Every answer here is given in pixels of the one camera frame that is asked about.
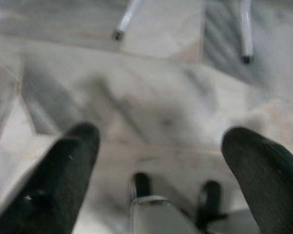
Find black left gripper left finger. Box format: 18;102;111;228
0;122;101;234

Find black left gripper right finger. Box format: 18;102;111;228
221;126;293;234

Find black robot foot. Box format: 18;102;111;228
131;172;151;198
195;180;227;231

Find white metal furniture leg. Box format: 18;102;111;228
113;0;140;41
238;0;254;64

